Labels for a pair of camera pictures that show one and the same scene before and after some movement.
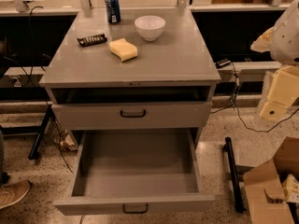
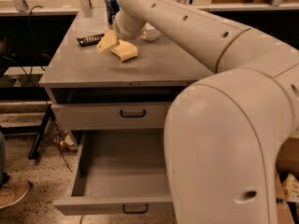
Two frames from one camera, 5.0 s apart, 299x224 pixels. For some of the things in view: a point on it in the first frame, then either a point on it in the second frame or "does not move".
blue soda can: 113,9 does not move
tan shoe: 11,193 does not move
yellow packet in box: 291,186 does not move
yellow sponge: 124,49 does not move
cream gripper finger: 263,43 to 144,35
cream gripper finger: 273,111 to 108,39
